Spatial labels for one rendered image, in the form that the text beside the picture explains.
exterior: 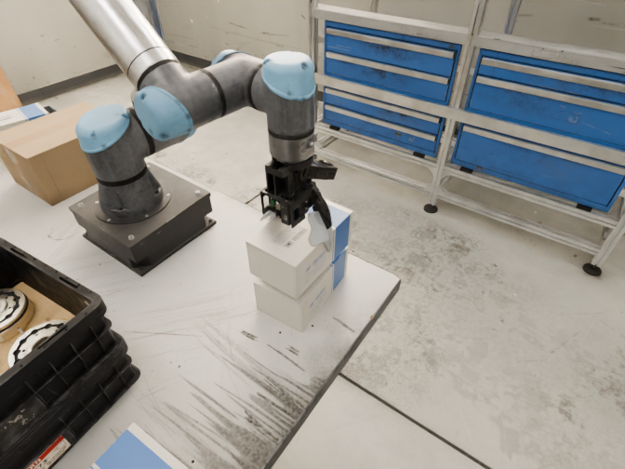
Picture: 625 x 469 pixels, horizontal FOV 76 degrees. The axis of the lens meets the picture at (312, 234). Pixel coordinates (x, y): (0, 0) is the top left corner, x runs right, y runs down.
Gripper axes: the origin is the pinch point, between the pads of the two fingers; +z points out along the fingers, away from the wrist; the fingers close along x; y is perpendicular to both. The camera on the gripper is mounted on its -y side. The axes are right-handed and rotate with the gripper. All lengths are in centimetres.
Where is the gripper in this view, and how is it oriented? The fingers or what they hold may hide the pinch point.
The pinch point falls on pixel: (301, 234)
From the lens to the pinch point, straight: 81.5
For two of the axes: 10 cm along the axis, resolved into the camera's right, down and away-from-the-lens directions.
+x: 8.2, 3.8, -4.3
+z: 0.0, 7.4, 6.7
